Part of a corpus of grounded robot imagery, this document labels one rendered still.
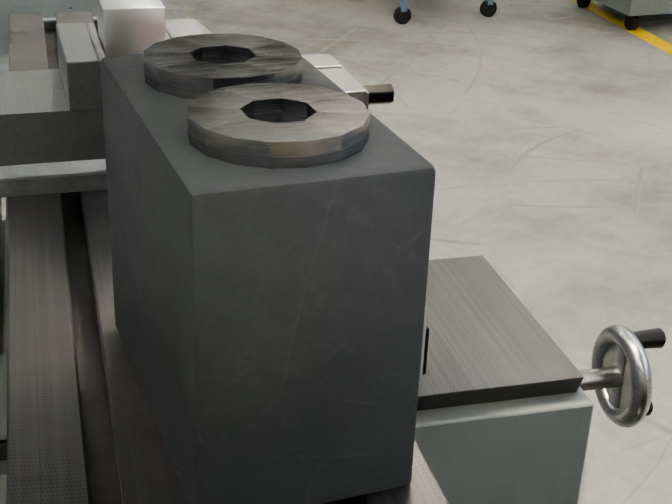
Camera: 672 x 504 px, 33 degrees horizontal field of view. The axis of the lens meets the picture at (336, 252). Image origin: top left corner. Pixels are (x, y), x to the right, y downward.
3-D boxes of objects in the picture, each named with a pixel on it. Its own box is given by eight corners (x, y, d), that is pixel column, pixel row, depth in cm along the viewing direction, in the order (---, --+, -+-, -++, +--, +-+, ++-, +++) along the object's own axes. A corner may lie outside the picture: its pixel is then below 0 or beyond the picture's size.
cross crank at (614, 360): (623, 387, 138) (638, 302, 132) (672, 443, 127) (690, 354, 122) (502, 402, 134) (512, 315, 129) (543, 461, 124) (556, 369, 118)
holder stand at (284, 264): (285, 301, 79) (290, 21, 71) (414, 486, 61) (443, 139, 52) (114, 326, 75) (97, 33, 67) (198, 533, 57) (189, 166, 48)
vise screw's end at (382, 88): (387, 100, 109) (388, 81, 108) (393, 106, 108) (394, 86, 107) (348, 102, 108) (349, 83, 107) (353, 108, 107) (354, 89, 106)
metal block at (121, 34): (157, 56, 103) (154, -10, 100) (167, 75, 98) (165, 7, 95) (99, 58, 102) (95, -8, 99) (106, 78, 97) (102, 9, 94)
